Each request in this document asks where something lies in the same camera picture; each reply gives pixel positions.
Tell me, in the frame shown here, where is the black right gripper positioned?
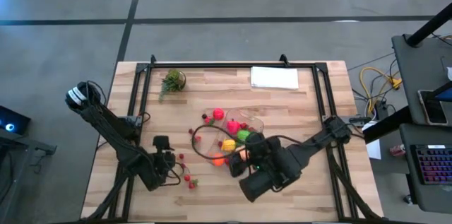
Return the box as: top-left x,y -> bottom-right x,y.
229,132 -> 275,179

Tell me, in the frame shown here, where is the toy orange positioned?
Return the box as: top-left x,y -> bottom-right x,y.
211,152 -> 226,167

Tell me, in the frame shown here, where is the yellow toy bell pepper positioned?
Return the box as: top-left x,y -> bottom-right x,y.
221,138 -> 237,153

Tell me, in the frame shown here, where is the green toy apple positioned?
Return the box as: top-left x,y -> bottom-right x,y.
236,129 -> 251,143

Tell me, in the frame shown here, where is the red toy apple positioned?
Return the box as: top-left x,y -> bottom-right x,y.
227,119 -> 241,136

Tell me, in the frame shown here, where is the clear plastic tupperware container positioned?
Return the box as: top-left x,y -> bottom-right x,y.
206,108 -> 266,168

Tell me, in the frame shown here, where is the potted green plant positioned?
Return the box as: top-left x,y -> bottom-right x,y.
157,69 -> 187,104

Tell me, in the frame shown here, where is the white folded cloth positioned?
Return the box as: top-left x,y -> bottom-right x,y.
249,66 -> 300,90

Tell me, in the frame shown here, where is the white paper sheet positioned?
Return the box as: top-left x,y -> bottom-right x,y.
365,120 -> 382,160

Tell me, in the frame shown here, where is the grey metal cart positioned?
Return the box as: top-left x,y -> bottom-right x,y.
0,128 -> 57,224

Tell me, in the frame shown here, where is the black desk support beam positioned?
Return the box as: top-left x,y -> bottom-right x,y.
362,82 -> 452,144

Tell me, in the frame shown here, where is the black power strip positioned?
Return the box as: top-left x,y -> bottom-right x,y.
374,100 -> 389,121

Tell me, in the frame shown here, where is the black device with blue light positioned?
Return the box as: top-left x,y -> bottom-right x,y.
0,105 -> 31,136

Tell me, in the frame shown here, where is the red soda can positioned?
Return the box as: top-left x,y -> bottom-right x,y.
389,143 -> 406,157

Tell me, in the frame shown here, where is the grey desk with keyboard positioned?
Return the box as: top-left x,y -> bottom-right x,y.
398,123 -> 452,215

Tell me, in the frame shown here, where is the backlit computer keyboard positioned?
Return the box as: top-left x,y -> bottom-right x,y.
415,144 -> 452,185

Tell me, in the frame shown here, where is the black smartphone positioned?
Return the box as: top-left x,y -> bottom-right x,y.
417,88 -> 448,126

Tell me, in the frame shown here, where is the grey desk with phone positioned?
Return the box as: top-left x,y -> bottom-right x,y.
391,34 -> 452,126

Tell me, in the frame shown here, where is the blue lit screen corner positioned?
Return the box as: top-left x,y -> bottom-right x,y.
432,81 -> 452,103

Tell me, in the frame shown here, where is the black pole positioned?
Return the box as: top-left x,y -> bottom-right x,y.
405,1 -> 452,48

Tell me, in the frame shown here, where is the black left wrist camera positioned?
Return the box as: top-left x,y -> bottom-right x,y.
153,135 -> 171,151

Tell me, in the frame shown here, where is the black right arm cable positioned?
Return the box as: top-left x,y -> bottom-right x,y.
191,124 -> 321,161

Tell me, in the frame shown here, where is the black metal rig frame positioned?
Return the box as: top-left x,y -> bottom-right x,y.
83,53 -> 384,223

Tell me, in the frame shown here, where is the yellow floor cable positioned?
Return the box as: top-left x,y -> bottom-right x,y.
359,66 -> 403,115

